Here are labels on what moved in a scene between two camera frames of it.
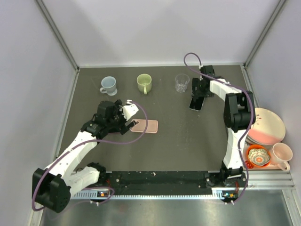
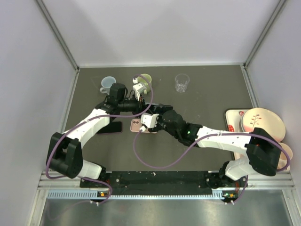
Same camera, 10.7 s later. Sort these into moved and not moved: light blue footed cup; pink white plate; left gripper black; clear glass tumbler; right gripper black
Moved: right gripper black; left gripper black
Not moved: pink white plate; clear glass tumbler; light blue footed cup
